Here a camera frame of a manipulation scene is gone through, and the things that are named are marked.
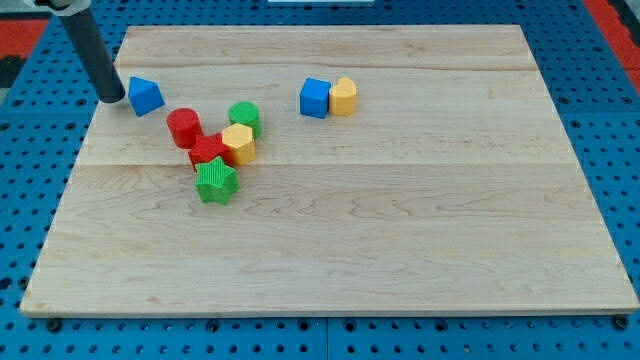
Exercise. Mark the red star block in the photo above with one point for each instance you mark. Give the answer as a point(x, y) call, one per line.
point(207, 148)

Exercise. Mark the yellow hexagon block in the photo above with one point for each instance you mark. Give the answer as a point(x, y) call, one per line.
point(239, 139)

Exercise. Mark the blue triangle block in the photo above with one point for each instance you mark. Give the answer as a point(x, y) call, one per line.
point(144, 95)

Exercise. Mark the blue cube block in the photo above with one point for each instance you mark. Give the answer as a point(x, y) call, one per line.
point(314, 98)

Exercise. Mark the green star block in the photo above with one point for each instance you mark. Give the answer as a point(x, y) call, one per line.
point(216, 181)

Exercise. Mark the red cylinder block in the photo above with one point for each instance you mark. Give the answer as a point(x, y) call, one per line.
point(184, 126)

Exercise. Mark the green cylinder block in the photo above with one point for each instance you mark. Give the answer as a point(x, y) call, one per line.
point(246, 113)

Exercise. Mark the light wooden board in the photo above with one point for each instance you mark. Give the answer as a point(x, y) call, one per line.
point(452, 190)

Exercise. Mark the yellow heart block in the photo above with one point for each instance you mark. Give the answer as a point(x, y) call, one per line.
point(343, 97)

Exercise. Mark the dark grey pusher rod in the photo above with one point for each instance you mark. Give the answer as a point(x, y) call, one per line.
point(85, 36)

